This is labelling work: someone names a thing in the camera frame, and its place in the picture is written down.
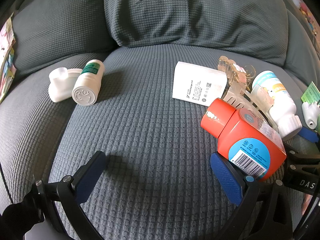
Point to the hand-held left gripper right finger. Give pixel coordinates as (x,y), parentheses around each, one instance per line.
(225,178)

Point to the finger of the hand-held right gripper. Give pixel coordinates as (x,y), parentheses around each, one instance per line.
(308,134)

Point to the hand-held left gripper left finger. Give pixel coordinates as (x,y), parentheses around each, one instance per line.
(89,171)

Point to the small white dropper bottle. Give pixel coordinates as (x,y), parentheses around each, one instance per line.
(310,113)

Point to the orange plastic bottle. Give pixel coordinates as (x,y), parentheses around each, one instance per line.
(246,142)

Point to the green packet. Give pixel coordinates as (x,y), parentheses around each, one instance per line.
(311,92)

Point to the white bottle blue yellow label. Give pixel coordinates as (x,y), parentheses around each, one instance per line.
(280,97)

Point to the grey sofa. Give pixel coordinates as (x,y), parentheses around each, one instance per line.
(150,140)

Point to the dark cloth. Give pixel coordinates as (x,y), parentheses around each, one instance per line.
(20,210)

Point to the white pill bottle green label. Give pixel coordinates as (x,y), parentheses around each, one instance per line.
(88,85)

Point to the clear hair claw clip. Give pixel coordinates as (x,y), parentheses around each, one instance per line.
(237,85)

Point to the colourful patterned fabric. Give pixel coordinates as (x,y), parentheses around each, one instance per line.
(303,12)

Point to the colourful printed cloth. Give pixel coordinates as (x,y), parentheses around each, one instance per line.
(6,62)

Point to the grey sofa back cushion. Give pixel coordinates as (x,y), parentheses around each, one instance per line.
(62,25)
(195,12)

